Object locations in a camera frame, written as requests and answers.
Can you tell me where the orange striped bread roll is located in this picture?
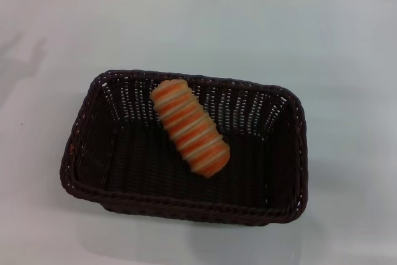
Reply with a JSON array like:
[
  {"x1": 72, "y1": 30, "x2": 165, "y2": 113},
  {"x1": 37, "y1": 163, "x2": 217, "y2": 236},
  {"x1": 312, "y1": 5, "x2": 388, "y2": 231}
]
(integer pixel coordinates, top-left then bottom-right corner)
[{"x1": 149, "y1": 79, "x2": 231, "y2": 178}]

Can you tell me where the dark brown woven basket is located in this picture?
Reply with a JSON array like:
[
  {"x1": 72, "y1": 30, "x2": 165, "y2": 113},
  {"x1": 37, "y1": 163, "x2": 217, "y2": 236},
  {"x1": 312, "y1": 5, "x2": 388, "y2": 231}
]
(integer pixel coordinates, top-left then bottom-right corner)
[{"x1": 59, "y1": 69, "x2": 310, "y2": 225}]

